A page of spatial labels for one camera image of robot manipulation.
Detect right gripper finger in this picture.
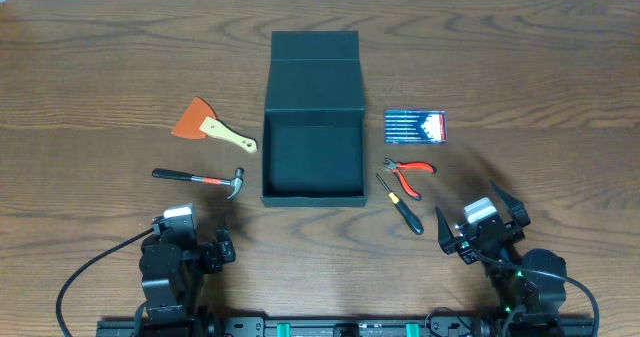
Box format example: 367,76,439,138
435,206,457,255
490,180,531,227

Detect black yellow screwdriver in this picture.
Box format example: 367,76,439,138
376,173,424,235

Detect small claw hammer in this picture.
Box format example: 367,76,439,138
152,167,244,200

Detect red handled pliers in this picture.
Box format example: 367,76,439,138
382,157,438,202

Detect orange scraper wooden handle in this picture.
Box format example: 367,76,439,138
171,97,258,153

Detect blue screwdriver set case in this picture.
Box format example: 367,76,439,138
384,110,447,145

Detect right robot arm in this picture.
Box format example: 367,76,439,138
435,184,569,336

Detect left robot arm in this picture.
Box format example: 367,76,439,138
139,215,236,327

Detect black open gift box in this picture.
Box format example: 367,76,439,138
261,31,367,207

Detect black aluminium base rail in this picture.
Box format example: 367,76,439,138
95,316,599,337

